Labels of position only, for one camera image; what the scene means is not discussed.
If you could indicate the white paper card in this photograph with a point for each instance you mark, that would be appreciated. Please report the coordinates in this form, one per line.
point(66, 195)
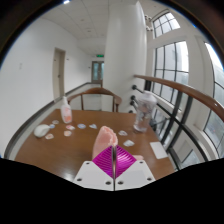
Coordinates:
point(158, 150)

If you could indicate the clear plastic jar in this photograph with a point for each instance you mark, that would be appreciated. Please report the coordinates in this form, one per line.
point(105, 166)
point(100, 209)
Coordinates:
point(144, 110)

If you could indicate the large grid window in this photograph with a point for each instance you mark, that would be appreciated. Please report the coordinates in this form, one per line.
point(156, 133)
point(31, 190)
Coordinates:
point(171, 66)

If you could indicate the white rounded object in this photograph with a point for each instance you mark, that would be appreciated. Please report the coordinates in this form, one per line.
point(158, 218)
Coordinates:
point(41, 130)

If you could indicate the beige door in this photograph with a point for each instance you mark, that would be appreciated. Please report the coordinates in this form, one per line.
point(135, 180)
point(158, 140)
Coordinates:
point(59, 73)

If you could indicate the wooden armchair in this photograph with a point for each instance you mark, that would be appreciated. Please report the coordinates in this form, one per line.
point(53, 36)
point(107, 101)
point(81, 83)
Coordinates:
point(96, 90)

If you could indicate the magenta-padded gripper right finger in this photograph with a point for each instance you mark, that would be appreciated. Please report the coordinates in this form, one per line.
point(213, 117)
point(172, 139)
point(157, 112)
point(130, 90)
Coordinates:
point(131, 175)

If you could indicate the small round sticker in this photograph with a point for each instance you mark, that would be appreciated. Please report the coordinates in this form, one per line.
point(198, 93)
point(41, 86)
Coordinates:
point(128, 143)
point(81, 126)
point(93, 126)
point(67, 133)
point(52, 126)
point(55, 122)
point(122, 133)
point(70, 127)
point(49, 136)

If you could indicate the glass double door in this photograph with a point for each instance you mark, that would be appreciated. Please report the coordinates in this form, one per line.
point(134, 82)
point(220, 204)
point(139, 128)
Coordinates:
point(97, 71)

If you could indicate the wooden handrail black railing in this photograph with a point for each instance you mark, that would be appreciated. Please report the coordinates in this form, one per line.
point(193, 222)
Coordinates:
point(186, 89)

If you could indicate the green exit sign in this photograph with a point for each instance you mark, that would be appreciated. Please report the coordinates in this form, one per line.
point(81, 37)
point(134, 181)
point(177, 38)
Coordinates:
point(100, 56)

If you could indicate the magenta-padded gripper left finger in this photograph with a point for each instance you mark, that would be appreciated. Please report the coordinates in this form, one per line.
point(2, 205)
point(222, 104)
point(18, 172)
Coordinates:
point(100, 175)

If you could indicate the white spray bottle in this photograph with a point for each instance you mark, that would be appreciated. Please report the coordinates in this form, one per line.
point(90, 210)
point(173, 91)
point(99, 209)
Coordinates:
point(66, 113)

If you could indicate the pink towel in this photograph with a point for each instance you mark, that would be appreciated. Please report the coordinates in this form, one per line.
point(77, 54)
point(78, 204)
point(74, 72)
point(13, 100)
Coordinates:
point(104, 138)

